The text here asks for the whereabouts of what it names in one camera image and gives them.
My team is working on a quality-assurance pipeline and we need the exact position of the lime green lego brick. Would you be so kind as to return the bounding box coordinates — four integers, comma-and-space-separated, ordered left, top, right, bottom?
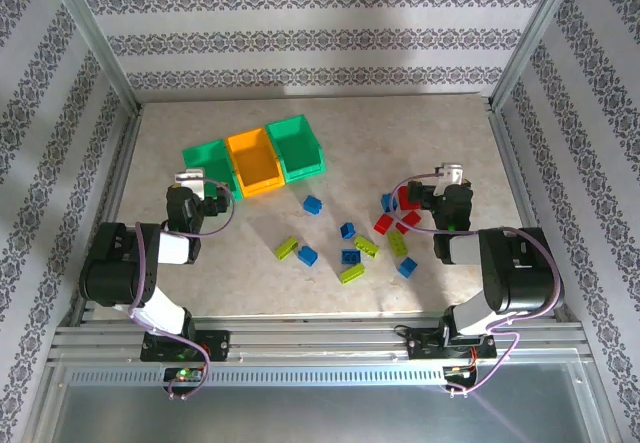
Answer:
339, 263, 367, 285
387, 229, 410, 257
353, 234, 381, 258
274, 235, 301, 262

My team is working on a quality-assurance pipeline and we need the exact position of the orange plastic storage bin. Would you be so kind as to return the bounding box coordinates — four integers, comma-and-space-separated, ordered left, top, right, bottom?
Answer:
226, 126, 287, 199

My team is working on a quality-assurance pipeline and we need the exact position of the green plastic storage bin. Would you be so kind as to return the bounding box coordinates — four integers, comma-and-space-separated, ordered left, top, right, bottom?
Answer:
181, 137, 240, 200
265, 114, 329, 185

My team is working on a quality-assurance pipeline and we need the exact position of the slotted metal strip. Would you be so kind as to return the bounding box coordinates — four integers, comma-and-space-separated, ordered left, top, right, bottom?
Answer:
64, 365, 451, 388

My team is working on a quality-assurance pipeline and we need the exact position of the grey metal panel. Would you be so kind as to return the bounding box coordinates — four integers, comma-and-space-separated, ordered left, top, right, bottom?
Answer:
29, 362, 621, 443

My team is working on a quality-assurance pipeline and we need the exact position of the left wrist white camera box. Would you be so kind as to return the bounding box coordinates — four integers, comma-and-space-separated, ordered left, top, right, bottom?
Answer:
173, 166, 207, 199

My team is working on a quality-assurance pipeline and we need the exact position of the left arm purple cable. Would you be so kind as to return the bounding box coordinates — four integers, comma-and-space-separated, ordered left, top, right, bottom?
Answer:
128, 176, 236, 402

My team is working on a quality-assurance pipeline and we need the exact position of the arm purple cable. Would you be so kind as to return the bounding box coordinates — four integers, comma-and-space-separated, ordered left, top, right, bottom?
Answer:
391, 172, 564, 398
128, 176, 236, 402

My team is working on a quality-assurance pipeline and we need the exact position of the aluminium table side rail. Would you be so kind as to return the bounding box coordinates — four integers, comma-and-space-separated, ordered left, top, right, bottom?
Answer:
484, 97, 571, 324
67, 102, 146, 327

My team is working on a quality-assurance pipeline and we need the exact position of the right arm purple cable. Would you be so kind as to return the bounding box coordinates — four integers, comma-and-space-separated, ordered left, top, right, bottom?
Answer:
391, 172, 564, 398

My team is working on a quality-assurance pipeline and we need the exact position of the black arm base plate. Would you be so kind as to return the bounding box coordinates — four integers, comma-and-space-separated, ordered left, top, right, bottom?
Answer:
405, 326, 497, 360
139, 329, 232, 364

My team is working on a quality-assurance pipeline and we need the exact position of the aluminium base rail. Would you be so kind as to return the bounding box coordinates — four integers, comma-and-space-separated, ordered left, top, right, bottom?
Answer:
47, 315, 589, 364

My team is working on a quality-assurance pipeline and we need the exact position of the aluminium frame post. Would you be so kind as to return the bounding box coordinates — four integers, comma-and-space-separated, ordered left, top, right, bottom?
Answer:
488, 0, 587, 109
42, 0, 144, 114

